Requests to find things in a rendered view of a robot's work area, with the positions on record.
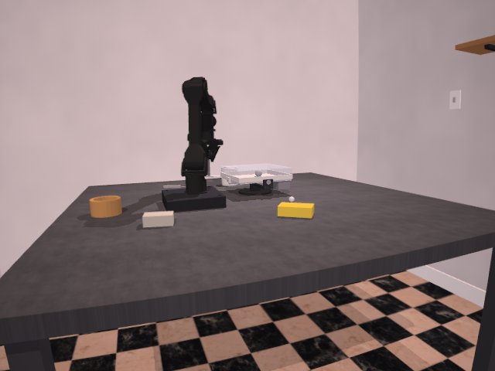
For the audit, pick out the translucent grey mug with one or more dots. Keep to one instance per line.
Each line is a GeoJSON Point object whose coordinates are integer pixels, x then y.
{"type": "Point", "coordinates": [225, 183]}

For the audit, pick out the beige rectangular block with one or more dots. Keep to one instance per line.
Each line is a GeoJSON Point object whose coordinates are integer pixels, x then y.
{"type": "Point", "coordinates": [154, 219]}

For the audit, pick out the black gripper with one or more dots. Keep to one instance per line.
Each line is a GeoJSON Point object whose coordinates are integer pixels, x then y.
{"type": "Point", "coordinates": [208, 134]}

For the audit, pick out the yellow rectangular block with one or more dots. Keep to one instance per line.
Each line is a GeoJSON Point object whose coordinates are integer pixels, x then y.
{"type": "Point", "coordinates": [303, 210]}

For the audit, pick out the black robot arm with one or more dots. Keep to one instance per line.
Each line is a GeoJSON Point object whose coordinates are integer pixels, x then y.
{"type": "Point", "coordinates": [195, 162]}

